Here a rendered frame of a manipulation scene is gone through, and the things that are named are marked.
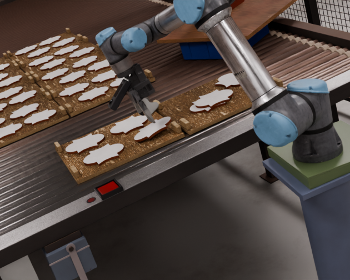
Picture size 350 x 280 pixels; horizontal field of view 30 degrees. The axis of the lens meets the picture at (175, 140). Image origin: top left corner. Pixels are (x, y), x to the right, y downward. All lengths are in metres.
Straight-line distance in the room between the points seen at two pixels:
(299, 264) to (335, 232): 0.99
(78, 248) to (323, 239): 0.77
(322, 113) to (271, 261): 1.32
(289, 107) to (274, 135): 0.09
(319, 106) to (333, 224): 0.39
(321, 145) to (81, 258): 0.83
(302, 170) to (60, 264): 0.81
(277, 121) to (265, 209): 1.73
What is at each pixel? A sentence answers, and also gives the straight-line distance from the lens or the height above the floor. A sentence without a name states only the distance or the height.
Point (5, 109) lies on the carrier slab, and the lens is 3.18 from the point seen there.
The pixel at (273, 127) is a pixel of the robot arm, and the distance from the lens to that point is 1.80.
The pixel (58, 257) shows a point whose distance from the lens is 2.11.
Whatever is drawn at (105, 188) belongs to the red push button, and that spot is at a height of 0.93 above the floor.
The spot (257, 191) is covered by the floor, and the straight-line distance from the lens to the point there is 3.64.
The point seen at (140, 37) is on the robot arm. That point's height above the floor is 1.31.
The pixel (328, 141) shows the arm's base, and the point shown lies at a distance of 1.96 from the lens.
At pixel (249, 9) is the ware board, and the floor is 1.04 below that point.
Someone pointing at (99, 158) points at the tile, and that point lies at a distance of 2.29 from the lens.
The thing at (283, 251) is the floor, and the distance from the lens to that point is 3.15.
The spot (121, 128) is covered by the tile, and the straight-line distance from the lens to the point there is 2.46.
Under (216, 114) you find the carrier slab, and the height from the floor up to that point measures 0.94.
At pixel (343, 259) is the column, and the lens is 2.16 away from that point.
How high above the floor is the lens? 1.89
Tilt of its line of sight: 25 degrees down
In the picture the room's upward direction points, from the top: 18 degrees counter-clockwise
